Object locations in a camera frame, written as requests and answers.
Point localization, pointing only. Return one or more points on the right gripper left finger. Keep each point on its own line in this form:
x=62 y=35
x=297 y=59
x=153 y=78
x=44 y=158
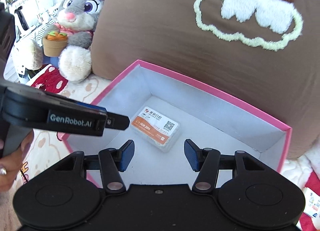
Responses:
x=112 y=161

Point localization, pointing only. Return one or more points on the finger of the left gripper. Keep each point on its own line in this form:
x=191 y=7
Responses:
x=90 y=106
x=117 y=121

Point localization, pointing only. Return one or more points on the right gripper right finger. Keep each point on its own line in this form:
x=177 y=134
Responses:
x=204 y=161

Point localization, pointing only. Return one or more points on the white tissue packet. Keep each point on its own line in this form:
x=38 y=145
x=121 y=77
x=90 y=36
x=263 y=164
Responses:
x=312 y=203

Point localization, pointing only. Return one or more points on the person's left hand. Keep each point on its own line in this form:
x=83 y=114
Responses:
x=11 y=164

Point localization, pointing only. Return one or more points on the orange white floss box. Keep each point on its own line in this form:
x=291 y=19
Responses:
x=156 y=128

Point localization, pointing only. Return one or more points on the pink storage box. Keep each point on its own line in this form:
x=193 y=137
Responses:
x=206 y=115

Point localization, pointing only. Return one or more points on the grey bunny plush toy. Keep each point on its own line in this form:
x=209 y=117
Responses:
x=66 y=43

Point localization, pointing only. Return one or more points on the cartoon bear fleece blanket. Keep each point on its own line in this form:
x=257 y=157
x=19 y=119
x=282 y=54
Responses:
x=249 y=195

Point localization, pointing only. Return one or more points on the brown embroidered pillow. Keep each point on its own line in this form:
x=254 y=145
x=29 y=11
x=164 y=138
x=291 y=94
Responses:
x=284 y=83

